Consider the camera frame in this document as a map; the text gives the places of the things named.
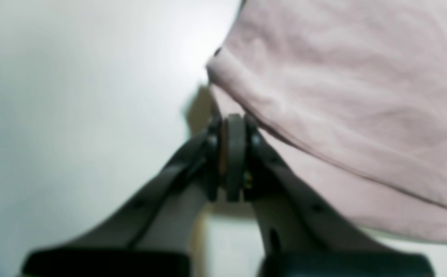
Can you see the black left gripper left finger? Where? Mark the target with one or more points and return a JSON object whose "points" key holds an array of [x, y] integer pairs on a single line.
{"points": [[149, 236]]}

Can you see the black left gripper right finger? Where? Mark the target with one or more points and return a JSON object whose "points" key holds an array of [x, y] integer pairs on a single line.
{"points": [[303, 236]]}

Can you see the mauve t-shirt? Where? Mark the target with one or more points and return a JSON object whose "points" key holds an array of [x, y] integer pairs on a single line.
{"points": [[353, 95]]}

